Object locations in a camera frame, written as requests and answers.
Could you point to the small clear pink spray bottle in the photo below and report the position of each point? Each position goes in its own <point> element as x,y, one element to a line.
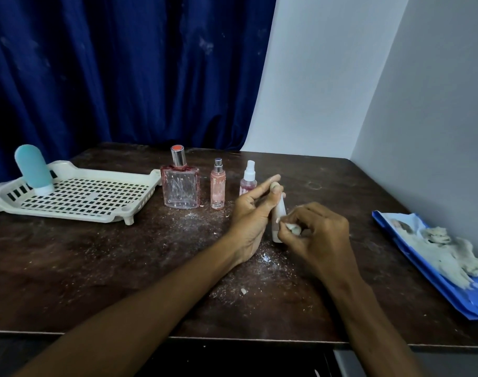
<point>248,180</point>

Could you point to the person's right hand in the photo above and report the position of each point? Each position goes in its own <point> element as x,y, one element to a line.
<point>325,239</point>

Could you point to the slim pink spray bottle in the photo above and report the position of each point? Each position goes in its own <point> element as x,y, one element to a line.
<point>218,186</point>

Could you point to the small white clay piece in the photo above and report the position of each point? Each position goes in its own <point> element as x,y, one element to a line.
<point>293,229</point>

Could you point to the square pink glass perfume bottle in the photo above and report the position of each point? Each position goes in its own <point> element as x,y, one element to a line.
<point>180,186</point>

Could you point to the teal squeeze bottle white cap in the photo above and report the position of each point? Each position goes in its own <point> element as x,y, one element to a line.
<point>33,168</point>

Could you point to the person's right forearm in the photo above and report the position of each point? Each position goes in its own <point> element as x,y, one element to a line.
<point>368,329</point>

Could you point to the blue plastic sheet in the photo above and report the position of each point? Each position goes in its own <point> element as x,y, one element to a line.
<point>439,270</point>

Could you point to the person's left forearm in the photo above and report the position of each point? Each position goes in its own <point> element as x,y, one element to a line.
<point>137,314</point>

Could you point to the white clay crumb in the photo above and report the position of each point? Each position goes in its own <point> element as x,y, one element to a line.
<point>266,257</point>

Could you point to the white perforated plastic tray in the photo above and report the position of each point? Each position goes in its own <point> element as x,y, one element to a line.
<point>85,196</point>

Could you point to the person's left hand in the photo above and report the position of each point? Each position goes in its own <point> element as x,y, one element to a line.
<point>248,223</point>

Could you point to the person's left thumb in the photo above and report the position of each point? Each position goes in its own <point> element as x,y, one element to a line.
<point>272,196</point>

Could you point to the small white bottle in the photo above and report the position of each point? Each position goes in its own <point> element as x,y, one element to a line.
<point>278,215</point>

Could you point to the person's right thumb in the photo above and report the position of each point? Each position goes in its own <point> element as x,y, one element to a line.
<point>303,231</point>

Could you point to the white clay lump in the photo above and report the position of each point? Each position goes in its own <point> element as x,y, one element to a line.
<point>447,251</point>

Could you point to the dark blue curtain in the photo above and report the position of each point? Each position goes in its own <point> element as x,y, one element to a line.
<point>117,70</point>

